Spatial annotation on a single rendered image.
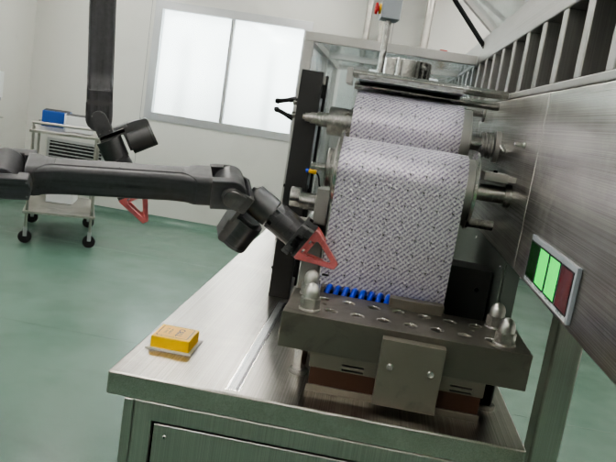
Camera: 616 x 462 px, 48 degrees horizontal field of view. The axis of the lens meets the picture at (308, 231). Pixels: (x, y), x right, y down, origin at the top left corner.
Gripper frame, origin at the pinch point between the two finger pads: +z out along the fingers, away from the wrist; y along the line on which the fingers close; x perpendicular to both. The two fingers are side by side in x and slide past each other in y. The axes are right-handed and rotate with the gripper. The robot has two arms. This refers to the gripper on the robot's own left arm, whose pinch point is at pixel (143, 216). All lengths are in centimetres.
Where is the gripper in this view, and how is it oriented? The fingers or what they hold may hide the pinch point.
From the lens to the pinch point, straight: 167.1
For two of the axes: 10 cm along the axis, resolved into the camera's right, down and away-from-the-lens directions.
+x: -9.1, 3.9, -1.6
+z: 3.4, 9.0, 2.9
